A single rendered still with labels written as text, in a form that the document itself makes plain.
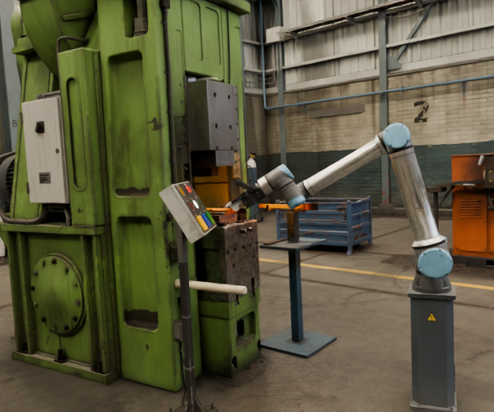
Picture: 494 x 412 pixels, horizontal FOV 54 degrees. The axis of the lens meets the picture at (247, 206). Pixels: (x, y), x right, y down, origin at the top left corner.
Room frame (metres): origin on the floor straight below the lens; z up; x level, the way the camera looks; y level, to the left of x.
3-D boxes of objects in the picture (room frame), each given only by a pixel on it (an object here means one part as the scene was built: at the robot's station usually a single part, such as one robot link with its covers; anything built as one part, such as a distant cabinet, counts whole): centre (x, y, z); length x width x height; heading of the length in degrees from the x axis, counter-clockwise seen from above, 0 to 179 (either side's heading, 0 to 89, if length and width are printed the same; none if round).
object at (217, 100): (3.07, 0.27, 1.56); 0.42 x 0.39 x 0.40; 59
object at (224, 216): (3.03, 0.30, 0.96); 0.42 x 0.20 x 0.09; 59
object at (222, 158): (3.03, 0.30, 1.32); 0.42 x 0.20 x 0.10; 59
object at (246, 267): (3.08, 0.28, 0.69); 0.56 x 0.38 x 0.45; 59
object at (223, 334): (3.08, 0.28, 0.23); 0.55 x 0.37 x 0.47; 59
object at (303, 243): (3.31, -0.31, 0.71); 0.40 x 0.30 x 0.02; 141
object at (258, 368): (2.90, 0.08, 0.01); 0.58 x 0.39 x 0.01; 149
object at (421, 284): (2.40, -0.92, 0.65); 0.19 x 0.19 x 0.10
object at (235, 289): (2.58, 0.22, 0.62); 0.44 x 0.05 x 0.05; 59
